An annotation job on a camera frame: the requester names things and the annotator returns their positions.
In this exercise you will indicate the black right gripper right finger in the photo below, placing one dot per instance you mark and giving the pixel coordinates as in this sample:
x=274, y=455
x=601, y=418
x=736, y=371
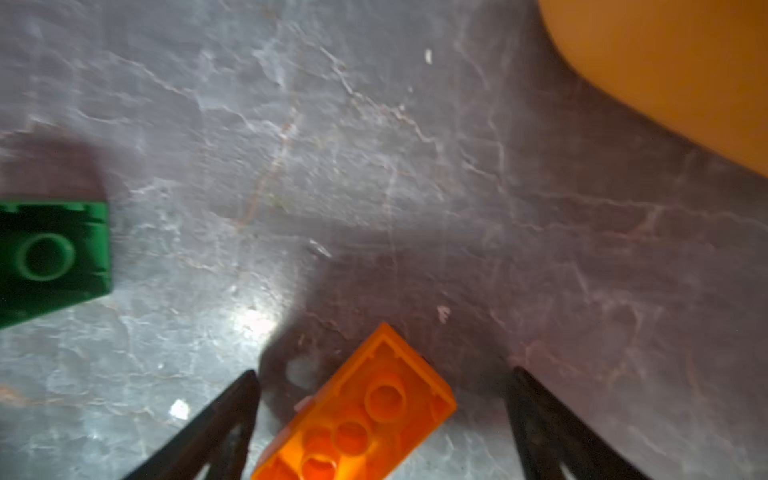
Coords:
x=550, y=439

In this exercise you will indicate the orange lego brick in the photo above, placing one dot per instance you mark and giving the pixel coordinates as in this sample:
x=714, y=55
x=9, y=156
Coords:
x=366, y=419

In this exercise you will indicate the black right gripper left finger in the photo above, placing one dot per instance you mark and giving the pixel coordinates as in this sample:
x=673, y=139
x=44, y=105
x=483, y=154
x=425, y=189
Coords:
x=216, y=440

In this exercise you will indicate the green lego brick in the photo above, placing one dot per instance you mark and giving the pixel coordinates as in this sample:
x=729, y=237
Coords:
x=54, y=254

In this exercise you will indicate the yellow plastic bin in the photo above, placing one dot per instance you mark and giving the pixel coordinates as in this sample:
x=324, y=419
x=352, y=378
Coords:
x=698, y=68

